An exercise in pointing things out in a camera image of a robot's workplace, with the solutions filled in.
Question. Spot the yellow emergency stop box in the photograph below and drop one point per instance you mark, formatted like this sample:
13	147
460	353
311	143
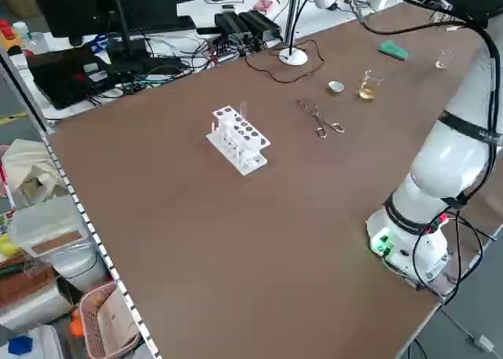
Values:
8	35

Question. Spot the black electronics case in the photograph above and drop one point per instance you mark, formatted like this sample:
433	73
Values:
67	76

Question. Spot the white plastic storage box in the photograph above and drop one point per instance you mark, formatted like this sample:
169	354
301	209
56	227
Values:
47	233

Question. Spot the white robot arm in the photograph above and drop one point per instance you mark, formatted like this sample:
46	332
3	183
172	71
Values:
444	166

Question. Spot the clear glass test tube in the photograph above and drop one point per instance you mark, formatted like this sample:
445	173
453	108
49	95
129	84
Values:
243	109

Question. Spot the white power adapter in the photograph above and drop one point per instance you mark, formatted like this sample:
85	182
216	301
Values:
481	343

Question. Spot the black computer monitor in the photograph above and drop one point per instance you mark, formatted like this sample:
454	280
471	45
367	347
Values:
98	5

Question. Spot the pink printed box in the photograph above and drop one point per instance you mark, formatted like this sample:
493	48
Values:
264	4

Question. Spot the glass beaker with yellow liquid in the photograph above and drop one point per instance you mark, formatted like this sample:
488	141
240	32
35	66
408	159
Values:
369	90

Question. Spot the green folded cloth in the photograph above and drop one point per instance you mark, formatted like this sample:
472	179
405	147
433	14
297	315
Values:
394	49

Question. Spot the white jug with blue cap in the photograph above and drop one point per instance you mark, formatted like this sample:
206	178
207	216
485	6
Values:
35	343

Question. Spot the aluminium frame post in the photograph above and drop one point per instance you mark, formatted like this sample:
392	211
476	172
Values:
292	13

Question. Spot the perforated aluminium table rail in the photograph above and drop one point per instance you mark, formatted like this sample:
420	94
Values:
90	233

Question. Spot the white test tube rack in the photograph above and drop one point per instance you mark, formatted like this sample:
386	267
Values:
239	143

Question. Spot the pink plastic basket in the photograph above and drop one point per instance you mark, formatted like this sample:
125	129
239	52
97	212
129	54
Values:
98	319

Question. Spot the clear plastic bottle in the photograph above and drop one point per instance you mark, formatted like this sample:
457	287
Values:
37	41

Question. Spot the beige cloth bag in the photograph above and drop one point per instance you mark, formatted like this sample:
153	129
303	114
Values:
31	166

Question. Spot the small clear glass beaker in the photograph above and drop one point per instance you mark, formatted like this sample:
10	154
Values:
444	62

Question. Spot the metal crucible tongs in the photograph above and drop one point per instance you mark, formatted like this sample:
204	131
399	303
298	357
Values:
314	113

